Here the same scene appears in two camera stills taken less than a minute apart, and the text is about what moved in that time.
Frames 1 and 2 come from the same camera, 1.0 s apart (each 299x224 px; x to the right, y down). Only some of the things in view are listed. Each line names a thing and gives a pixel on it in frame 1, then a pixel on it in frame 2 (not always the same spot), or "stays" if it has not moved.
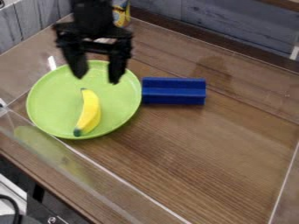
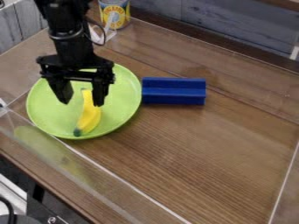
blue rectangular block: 174,90 stays
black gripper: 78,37 → 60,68
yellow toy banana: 91,113 stays
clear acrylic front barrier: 51,187 stays
